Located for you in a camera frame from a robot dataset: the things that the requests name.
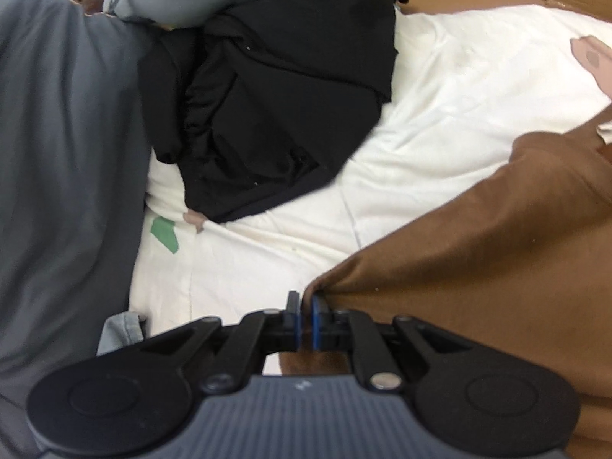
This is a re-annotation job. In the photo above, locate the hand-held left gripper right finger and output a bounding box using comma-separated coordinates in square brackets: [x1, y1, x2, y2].
[311, 295, 479, 390]

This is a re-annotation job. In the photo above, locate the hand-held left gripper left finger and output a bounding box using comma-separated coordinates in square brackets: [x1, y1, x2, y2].
[138, 291, 303, 395]

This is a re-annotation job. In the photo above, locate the brown printed t-shirt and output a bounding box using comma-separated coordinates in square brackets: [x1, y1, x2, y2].
[280, 105, 612, 459]

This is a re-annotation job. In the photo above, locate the blue-grey denim garment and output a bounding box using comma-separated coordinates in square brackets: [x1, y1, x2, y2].
[98, 312, 150, 355]

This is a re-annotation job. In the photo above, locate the black jacket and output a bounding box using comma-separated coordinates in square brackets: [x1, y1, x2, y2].
[138, 0, 409, 224]

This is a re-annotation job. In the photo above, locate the cream printed bed sheet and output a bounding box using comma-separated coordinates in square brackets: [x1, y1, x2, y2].
[128, 4, 612, 376]

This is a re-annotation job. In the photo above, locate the dark grey duvet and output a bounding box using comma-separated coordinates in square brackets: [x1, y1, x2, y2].
[0, 0, 156, 459]

